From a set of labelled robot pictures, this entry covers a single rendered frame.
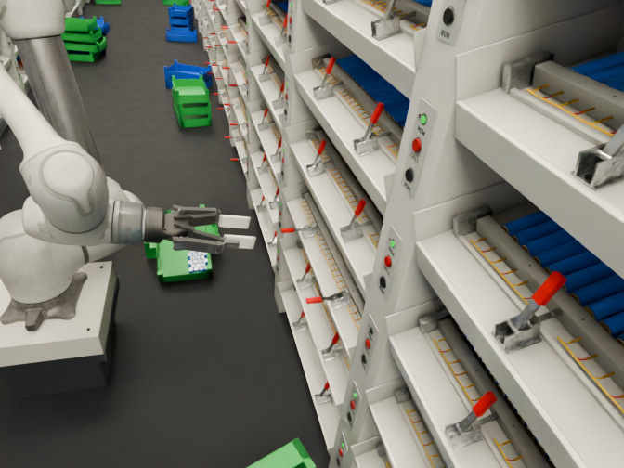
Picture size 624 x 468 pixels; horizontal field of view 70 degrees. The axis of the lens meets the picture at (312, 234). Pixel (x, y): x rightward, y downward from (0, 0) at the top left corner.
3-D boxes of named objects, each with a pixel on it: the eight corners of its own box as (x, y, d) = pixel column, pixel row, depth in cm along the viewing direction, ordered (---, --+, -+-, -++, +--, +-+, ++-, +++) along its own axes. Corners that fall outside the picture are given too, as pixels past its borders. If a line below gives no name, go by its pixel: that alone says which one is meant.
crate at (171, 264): (212, 277, 177) (212, 268, 170) (159, 283, 172) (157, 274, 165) (204, 214, 191) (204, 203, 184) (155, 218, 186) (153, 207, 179)
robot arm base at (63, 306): (-7, 336, 113) (-15, 321, 110) (21, 278, 130) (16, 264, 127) (71, 331, 117) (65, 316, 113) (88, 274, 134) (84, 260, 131)
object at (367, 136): (389, 226, 69) (381, 149, 61) (297, 91, 116) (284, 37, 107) (507, 185, 71) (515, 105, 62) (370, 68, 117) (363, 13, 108)
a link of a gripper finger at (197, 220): (173, 233, 96) (170, 229, 97) (218, 226, 103) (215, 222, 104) (175, 218, 94) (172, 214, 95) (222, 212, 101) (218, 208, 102)
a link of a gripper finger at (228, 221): (218, 227, 102) (217, 225, 102) (248, 228, 105) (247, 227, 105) (220, 215, 100) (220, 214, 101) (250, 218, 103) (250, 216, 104)
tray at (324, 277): (355, 374, 92) (347, 348, 86) (289, 213, 138) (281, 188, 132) (443, 342, 94) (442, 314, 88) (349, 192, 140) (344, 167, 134)
